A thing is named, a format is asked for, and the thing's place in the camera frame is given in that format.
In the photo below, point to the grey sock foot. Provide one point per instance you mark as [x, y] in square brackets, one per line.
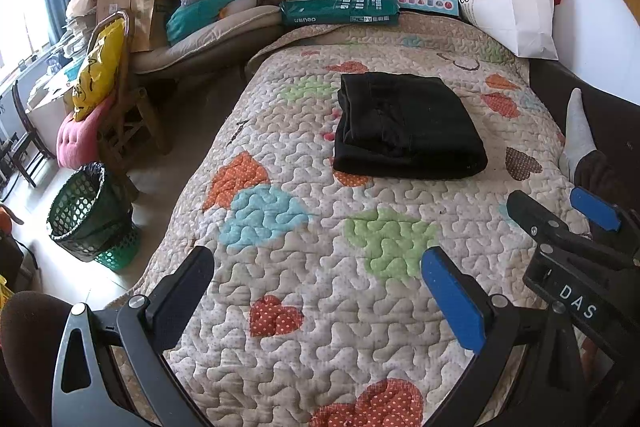
[579, 141]

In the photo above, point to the wooden chair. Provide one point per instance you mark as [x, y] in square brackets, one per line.
[129, 115]

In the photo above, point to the teal folded cloth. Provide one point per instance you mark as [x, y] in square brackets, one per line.
[192, 17]

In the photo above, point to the brown trouser leg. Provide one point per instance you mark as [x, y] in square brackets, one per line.
[597, 176]

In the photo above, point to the light blue shapes box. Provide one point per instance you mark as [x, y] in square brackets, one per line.
[439, 7]

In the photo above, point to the green long box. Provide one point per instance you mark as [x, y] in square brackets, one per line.
[332, 12]

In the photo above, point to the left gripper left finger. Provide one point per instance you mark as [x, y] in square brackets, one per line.
[175, 298]

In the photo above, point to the quilted heart pattern bedspread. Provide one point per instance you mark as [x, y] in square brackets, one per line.
[317, 314]

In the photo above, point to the yellow plastic bag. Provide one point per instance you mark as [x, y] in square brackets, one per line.
[96, 78]

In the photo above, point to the green mesh waste basket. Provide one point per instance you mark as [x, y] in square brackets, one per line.
[91, 219]

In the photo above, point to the black pants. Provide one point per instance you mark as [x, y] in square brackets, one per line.
[405, 126]

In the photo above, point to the pink cushion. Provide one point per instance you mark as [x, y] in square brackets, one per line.
[77, 141]

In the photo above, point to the brown paper bag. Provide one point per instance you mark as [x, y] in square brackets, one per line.
[149, 25]

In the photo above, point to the beige lounge chair cushion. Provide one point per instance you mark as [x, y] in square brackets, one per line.
[208, 37]

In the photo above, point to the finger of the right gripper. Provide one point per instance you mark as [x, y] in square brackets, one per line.
[539, 222]
[595, 209]

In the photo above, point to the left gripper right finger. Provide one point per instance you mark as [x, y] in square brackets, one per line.
[462, 301]

